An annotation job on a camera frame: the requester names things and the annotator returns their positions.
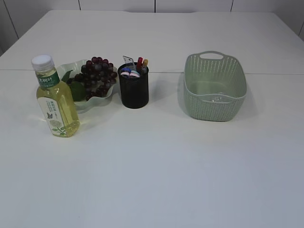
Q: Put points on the pink scissors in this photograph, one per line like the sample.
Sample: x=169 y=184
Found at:
x=132 y=74

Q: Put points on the blue scissors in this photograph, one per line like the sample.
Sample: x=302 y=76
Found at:
x=128 y=70

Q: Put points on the gold glitter pen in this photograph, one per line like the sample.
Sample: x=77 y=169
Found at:
x=145 y=63

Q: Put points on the red glitter pen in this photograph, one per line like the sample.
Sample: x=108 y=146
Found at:
x=139 y=64

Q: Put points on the clear plastic ruler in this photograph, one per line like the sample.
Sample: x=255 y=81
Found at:
x=129 y=61

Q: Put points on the purple artificial grape bunch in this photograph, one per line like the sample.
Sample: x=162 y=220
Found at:
x=95 y=76

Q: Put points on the clear plastic sheet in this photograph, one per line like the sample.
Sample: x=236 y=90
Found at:
x=217 y=98

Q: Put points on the yellow tea bottle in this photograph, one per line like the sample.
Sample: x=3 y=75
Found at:
x=55 y=98

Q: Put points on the silver glitter pen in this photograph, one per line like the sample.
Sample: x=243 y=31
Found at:
x=144 y=70

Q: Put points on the black mesh pen holder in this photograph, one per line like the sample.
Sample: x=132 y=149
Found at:
x=134 y=91

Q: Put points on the green woven plastic basket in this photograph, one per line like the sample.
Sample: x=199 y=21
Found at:
x=204 y=76

